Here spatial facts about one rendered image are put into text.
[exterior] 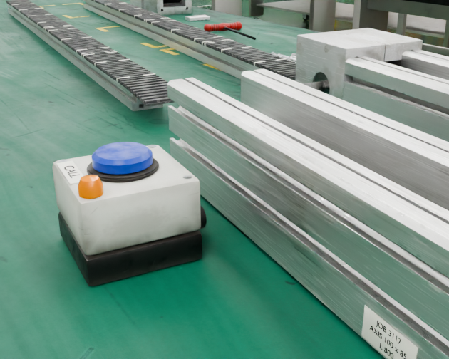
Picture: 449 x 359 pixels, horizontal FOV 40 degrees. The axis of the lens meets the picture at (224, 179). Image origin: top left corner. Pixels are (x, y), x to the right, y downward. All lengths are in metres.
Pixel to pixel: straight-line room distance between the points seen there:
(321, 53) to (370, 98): 0.09
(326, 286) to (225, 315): 0.06
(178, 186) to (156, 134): 0.28
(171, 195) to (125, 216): 0.03
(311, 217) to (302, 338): 0.07
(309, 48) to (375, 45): 0.07
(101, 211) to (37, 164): 0.24
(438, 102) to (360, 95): 0.10
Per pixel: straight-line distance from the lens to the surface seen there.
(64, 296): 0.40
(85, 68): 0.96
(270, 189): 0.40
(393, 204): 0.31
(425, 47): 4.05
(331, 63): 0.66
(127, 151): 0.41
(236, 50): 0.93
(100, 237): 0.39
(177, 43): 1.13
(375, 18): 2.53
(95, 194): 0.38
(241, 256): 0.43
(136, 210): 0.39
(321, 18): 3.59
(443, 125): 0.54
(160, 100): 0.69
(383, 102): 0.60
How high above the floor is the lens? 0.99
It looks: 23 degrees down
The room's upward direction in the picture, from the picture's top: straight up
